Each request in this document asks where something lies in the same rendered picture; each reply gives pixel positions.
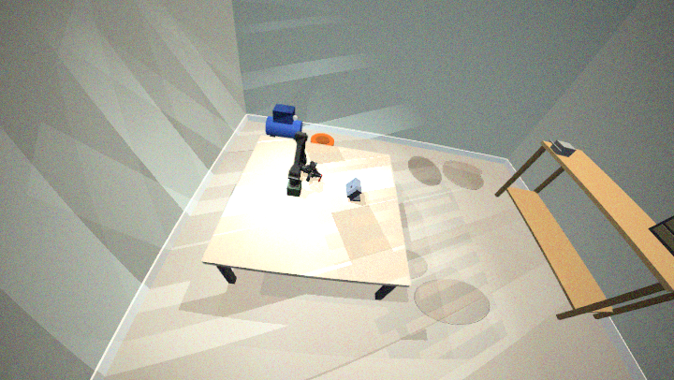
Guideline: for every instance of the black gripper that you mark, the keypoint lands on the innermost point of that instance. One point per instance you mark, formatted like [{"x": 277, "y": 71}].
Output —
[{"x": 312, "y": 173}]

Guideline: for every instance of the grey metal panel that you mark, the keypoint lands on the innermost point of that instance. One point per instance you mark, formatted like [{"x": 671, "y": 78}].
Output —
[{"x": 353, "y": 190}]

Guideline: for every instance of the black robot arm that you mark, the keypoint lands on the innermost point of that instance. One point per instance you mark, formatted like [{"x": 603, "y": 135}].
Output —
[{"x": 300, "y": 160}]

